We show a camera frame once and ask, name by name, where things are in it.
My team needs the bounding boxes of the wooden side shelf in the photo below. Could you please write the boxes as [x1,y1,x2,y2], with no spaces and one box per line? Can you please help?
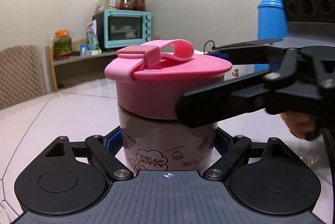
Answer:
[45,35,161,91]

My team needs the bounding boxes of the person's right hand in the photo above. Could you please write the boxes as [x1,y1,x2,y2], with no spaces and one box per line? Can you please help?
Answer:
[281,111,316,139]

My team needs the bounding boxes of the teal toaster oven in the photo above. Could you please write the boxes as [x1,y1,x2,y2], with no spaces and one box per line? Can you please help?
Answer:
[92,10,152,51]

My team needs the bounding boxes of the glass jar white contents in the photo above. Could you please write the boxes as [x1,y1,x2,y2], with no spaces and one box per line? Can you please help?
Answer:
[104,0,116,10]

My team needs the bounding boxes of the orange lid pickle jar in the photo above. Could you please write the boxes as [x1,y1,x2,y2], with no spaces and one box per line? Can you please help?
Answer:
[53,30,72,57]

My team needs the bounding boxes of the Hello Kitty thermos jar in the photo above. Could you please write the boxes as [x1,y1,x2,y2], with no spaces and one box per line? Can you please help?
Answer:
[118,106,218,174]

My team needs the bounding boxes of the pink jar lid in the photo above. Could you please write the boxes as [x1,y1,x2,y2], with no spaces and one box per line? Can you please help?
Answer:
[104,39,232,119]

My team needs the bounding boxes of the black charger cable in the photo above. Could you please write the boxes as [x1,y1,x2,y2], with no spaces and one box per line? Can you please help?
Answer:
[203,40,216,53]

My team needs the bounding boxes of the blue thermos flask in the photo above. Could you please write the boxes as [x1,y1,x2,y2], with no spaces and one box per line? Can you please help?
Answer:
[253,0,289,73]

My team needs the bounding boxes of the green white packet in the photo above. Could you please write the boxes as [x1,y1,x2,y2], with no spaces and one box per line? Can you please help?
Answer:
[86,20,99,50]

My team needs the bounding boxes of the quilted beige chair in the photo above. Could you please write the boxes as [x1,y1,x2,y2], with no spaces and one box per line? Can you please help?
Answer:
[0,45,45,109]

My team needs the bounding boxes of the glass jar dark red contents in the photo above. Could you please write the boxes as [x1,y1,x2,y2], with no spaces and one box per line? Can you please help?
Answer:
[132,0,146,11]

